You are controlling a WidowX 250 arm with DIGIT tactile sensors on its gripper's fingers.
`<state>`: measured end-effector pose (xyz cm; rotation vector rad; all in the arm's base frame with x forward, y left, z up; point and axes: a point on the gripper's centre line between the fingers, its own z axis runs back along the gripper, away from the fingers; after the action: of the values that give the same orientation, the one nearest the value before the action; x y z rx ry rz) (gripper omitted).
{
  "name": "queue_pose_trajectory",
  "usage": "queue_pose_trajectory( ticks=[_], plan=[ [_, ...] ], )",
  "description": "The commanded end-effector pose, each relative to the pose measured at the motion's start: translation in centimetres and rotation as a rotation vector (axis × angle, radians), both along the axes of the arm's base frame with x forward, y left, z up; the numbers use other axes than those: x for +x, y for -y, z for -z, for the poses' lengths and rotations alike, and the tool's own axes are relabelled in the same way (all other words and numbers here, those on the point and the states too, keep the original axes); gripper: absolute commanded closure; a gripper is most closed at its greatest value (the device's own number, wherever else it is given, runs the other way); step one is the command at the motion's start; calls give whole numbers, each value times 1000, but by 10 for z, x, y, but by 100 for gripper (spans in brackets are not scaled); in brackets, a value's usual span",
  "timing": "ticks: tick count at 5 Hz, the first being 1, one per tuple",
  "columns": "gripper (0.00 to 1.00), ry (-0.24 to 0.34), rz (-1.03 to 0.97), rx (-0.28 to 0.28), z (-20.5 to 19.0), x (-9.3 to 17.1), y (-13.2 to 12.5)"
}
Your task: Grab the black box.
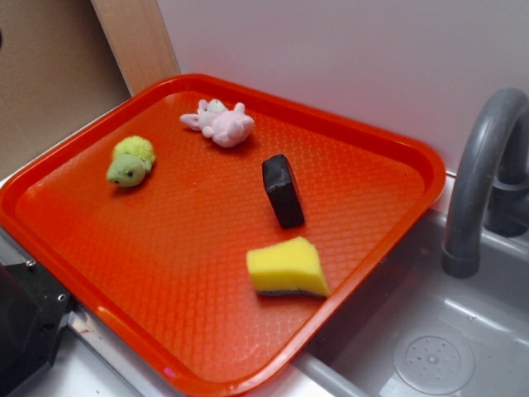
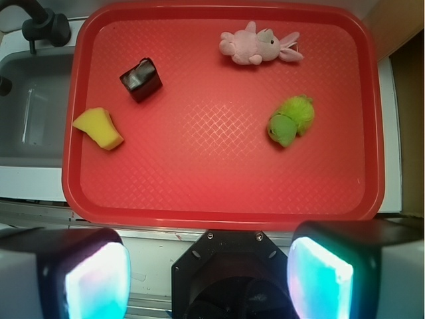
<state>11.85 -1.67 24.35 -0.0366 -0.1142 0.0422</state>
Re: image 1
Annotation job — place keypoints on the grey plastic sink basin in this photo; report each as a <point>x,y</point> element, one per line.
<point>412,330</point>

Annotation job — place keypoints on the yellow sponge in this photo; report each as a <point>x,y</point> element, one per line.
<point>290,267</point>

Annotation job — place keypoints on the black box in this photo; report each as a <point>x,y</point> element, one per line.
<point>282,191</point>

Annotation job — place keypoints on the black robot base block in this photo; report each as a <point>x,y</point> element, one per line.
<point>35,309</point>

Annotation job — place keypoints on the pink plush bunny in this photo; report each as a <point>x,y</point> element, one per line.
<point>227,128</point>

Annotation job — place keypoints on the green plush turtle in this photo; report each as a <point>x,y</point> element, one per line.
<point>132,160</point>

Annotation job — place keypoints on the orange plastic tray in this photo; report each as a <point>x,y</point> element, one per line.
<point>163,264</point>

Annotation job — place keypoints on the light wooden board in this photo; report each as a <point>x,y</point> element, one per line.
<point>137,35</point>

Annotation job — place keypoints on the grey plastic faucet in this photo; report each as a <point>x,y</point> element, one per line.
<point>491,184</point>

